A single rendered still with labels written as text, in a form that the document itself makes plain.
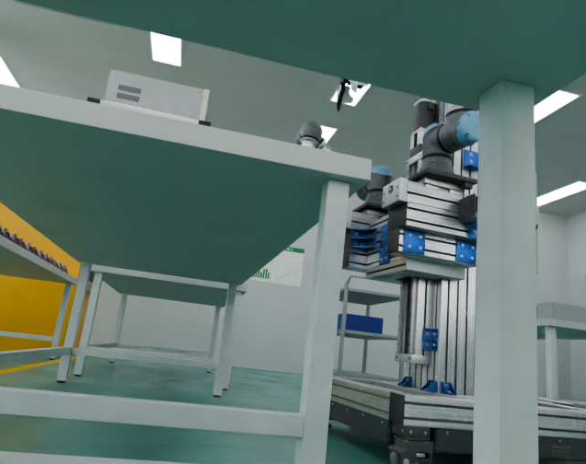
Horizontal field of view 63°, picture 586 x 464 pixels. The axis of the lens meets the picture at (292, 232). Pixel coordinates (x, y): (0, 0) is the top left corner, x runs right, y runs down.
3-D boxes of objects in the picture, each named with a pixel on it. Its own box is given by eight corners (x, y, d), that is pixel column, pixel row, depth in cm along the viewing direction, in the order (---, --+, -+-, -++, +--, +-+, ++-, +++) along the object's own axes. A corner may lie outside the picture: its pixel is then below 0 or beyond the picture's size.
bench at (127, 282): (213, 373, 507) (224, 302, 525) (234, 391, 331) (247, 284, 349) (106, 362, 485) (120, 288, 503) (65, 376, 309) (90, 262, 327)
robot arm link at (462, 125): (460, 156, 190) (453, 33, 201) (489, 143, 177) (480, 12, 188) (436, 151, 185) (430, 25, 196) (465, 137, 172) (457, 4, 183)
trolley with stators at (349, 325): (361, 390, 492) (369, 294, 516) (407, 403, 396) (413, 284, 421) (306, 385, 480) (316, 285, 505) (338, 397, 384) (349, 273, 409)
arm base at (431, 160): (441, 191, 199) (442, 168, 202) (464, 179, 185) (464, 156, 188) (408, 183, 195) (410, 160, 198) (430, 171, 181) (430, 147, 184)
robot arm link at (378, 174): (372, 186, 232) (373, 160, 235) (362, 194, 245) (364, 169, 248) (395, 191, 234) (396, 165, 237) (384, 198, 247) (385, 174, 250)
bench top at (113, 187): (241, 284, 313) (242, 277, 314) (370, 180, 104) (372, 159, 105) (78, 262, 293) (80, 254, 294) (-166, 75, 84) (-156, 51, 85)
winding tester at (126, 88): (197, 171, 233) (203, 133, 238) (201, 134, 191) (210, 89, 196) (114, 156, 225) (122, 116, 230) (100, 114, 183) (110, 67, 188)
